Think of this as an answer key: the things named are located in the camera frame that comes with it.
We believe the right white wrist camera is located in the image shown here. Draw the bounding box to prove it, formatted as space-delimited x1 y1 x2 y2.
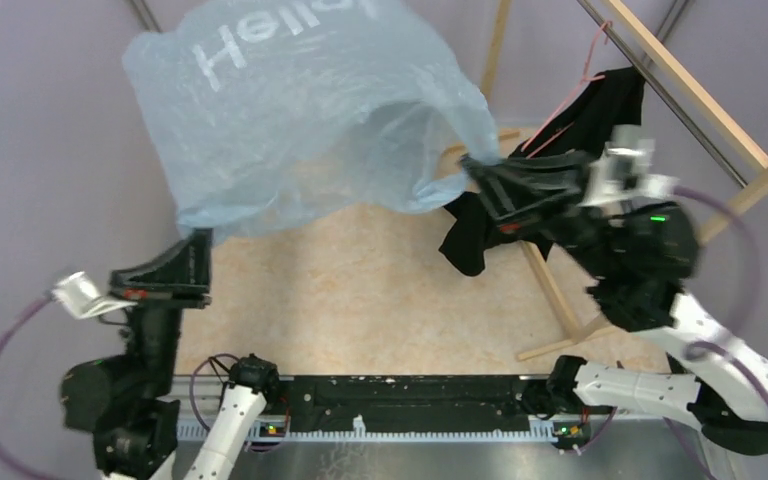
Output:
580 124 678 207

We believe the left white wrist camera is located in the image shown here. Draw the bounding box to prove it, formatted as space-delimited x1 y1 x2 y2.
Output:
51 271 137 320

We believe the black printed t-shirt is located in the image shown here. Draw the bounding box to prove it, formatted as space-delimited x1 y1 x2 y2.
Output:
438 65 647 278

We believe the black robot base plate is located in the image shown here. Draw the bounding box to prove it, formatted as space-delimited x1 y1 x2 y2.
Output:
219 374 587 436

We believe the metal clothes rail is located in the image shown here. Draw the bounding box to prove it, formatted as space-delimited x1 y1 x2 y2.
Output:
579 1 768 187

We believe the light blue plastic trash bag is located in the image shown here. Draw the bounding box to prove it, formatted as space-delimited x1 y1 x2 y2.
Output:
122 1 500 242

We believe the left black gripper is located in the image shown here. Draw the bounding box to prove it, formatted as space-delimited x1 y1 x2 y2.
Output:
115 218 220 390

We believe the pink clothes hanger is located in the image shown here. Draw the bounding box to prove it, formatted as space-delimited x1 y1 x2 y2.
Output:
519 20 613 152

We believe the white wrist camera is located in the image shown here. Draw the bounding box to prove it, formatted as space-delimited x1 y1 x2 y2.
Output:
51 271 137 320
580 124 678 207

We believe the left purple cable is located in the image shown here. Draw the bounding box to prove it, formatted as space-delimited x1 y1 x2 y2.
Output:
0 296 289 480

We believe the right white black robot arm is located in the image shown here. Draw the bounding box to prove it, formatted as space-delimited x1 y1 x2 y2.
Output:
460 147 768 456

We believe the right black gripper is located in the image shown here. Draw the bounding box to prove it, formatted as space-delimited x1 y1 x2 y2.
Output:
446 150 611 278

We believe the wooden clothes rack frame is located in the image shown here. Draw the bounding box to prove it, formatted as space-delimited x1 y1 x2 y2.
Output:
517 1 768 361

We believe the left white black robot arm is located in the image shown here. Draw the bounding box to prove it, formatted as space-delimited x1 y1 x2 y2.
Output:
53 229 213 479

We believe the grey cable duct rail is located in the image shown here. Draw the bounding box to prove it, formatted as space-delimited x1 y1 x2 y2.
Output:
178 415 558 444

